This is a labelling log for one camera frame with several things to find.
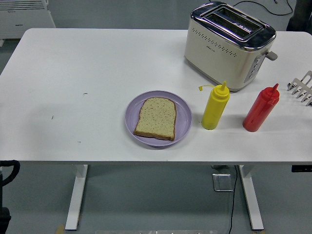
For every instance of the red squeeze bottle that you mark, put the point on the red squeeze bottle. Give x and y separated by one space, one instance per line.
259 112

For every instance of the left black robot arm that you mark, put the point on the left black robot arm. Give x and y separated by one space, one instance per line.
3 221

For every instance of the slice of bread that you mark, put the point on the slice of bread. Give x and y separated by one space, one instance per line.
157 118

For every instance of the purple plate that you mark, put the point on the purple plate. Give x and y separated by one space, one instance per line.
182 114

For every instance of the yellow squeeze bottle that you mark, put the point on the yellow squeeze bottle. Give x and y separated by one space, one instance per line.
215 107

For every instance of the cream and chrome toaster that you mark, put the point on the cream and chrome toaster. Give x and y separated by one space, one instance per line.
219 56

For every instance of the metal floor socket plate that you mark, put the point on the metal floor socket plate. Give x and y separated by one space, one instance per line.
222 182

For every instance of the white table leg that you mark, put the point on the white table leg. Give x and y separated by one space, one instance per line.
76 195
251 195

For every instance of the silver metal toast rack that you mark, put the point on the silver metal toast rack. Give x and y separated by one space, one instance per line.
303 85

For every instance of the black table control panel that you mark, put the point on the black table control panel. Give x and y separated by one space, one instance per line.
302 168

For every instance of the white slatted appliance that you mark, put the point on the white slatted appliance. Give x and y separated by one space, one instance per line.
24 14

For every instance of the person's leg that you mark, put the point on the person's leg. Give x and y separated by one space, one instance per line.
301 17

